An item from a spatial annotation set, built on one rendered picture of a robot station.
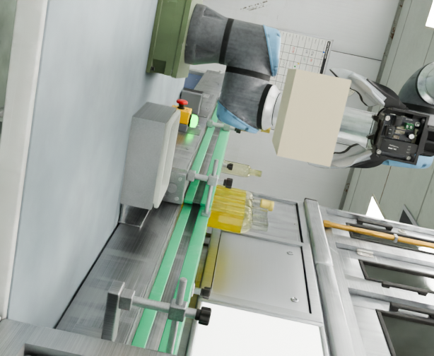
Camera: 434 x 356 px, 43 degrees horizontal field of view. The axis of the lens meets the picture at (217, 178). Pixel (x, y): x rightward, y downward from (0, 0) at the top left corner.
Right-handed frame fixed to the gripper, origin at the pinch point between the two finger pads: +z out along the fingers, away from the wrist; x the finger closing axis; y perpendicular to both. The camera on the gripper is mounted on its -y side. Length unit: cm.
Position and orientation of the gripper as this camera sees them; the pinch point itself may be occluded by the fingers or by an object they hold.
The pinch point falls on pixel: (317, 116)
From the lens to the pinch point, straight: 83.6
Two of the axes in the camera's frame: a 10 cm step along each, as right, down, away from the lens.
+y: -0.6, 2.0, -9.8
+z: -9.8, -2.0, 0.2
